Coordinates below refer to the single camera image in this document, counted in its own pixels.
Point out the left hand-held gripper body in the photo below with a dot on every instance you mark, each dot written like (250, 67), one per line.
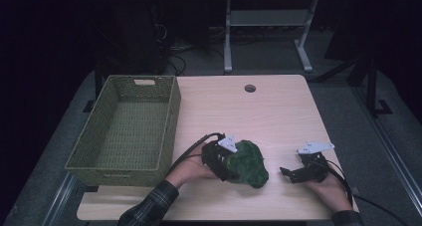
(217, 159)

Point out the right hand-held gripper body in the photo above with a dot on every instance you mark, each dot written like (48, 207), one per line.
(313, 168)

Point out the green fluffy plush cloth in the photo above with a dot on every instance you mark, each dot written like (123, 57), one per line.
(250, 164)

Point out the green woven basket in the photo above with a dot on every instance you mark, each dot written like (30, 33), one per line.
(132, 129)

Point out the person's right hand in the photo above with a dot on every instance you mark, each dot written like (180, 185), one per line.
(328, 192)

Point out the person's left hand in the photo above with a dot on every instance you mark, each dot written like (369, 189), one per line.
(189, 169)

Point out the round grey table grommet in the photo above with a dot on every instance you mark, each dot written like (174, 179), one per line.
(250, 88)

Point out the black metal stand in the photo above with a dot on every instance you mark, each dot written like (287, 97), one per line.
(373, 86)

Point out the dark cabinet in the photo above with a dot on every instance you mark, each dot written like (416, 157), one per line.
(132, 37)

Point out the metal floor rail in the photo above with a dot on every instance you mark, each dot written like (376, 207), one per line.
(391, 149)
(59, 199)

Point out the white metal desk frame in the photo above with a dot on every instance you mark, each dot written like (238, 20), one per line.
(227, 37)

